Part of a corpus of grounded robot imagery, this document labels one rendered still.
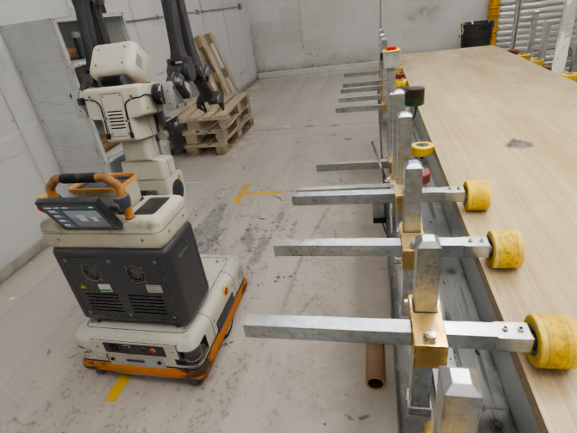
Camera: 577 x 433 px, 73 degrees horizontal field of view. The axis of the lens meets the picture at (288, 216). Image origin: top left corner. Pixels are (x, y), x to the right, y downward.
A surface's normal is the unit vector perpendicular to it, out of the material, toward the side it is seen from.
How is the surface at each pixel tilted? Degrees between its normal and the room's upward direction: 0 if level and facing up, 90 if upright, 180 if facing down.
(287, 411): 0
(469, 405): 90
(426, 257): 90
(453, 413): 90
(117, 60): 48
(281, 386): 0
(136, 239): 90
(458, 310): 0
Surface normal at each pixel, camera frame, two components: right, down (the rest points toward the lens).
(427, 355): -0.18, 0.50
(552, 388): -0.12, -0.87
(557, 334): -0.20, -0.46
